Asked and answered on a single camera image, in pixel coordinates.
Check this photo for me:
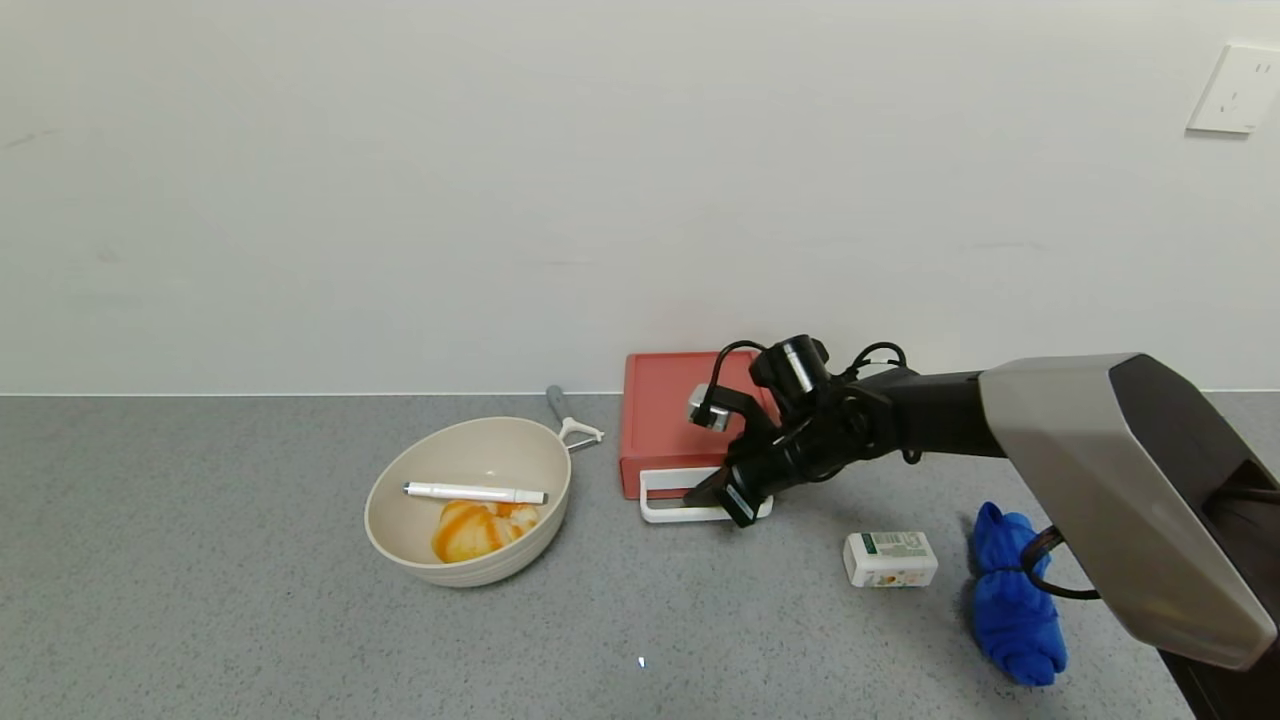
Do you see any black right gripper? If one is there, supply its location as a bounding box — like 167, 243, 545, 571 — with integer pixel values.
683, 432, 801, 528

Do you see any red drawer housing box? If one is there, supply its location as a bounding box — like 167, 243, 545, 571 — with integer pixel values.
619, 351, 791, 471

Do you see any small white printed box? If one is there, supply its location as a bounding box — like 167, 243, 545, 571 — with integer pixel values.
843, 531, 939, 589

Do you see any white marker pen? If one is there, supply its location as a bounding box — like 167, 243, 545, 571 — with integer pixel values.
403, 482, 549, 506

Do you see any beige ribbed bowl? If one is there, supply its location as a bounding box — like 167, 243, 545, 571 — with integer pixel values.
364, 417, 573, 588

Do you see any orange striped croissant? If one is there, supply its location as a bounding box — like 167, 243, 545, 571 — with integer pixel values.
432, 500, 541, 564

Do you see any blue cloth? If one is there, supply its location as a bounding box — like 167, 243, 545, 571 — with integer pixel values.
968, 502, 1067, 687

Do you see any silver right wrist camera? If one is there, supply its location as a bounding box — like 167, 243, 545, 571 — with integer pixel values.
687, 383, 738, 433

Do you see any black camera cable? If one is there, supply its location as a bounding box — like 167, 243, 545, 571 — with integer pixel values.
705, 340, 769, 411

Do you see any grey handled peeler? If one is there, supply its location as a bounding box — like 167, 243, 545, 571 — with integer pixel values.
546, 386, 605, 453

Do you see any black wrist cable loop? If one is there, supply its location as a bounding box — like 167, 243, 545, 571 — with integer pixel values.
848, 342, 909, 377

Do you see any black forearm cable loop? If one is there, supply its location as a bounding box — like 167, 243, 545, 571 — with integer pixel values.
1018, 525, 1101, 601

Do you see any white wall socket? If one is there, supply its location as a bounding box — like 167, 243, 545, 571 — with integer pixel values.
1186, 44, 1280, 136

